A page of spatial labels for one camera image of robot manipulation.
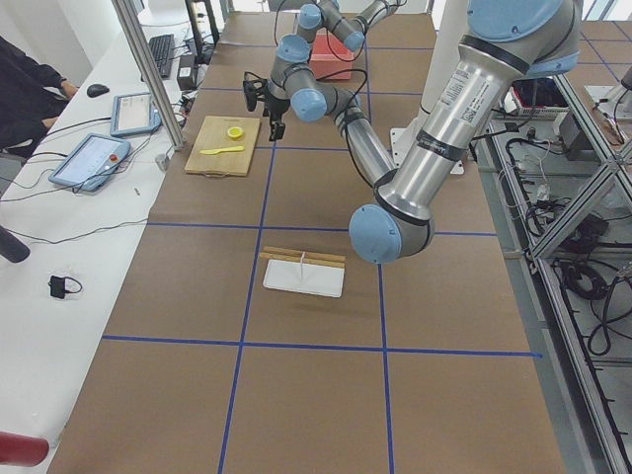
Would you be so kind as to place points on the black computer mouse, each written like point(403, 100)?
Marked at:
point(97, 90)

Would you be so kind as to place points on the aluminium frame post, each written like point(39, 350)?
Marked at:
point(141, 53)

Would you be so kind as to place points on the wooden cutting board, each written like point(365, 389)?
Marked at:
point(213, 135)

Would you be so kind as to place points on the black foam microphone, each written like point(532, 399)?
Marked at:
point(11, 248)

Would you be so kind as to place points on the white rectangular tray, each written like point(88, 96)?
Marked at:
point(304, 278)

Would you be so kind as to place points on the red cylinder handle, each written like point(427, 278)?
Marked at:
point(22, 450)

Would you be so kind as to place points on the yellow plastic knife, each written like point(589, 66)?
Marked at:
point(216, 151)

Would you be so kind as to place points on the aluminium frame rack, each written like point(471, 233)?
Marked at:
point(556, 169)

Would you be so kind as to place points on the near blue teach pendant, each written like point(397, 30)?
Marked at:
point(91, 163)

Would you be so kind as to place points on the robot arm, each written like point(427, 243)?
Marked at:
point(504, 41)
point(351, 32)

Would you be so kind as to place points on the yellow lemon slice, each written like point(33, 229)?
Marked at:
point(235, 132)

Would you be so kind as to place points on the pink plastic bin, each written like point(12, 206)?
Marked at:
point(326, 58)

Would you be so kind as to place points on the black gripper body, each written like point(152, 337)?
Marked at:
point(275, 106)

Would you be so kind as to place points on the blue teach pendant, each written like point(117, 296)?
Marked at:
point(134, 114)
point(91, 163)

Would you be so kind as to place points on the black keyboard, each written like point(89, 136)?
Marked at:
point(162, 50)

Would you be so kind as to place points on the far blue teach pendant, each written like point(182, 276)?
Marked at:
point(134, 114)

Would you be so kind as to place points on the black power adapter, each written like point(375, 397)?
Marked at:
point(187, 76)

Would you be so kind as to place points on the small black clip device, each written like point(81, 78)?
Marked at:
point(61, 286)

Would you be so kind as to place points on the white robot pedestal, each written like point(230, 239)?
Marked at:
point(453, 25)

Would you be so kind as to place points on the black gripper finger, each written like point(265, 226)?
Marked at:
point(277, 128)
point(252, 90)

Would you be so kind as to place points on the person in black clothes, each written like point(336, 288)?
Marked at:
point(33, 96)

